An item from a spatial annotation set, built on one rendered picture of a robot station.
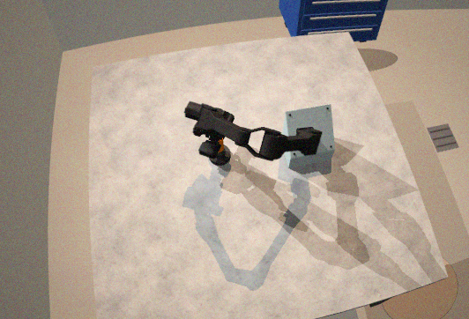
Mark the grey round pedestal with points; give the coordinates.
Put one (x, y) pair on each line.
(222, 158)

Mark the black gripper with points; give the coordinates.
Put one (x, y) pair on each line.
(210, 148)

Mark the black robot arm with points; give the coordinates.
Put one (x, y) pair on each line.
(274, 143)

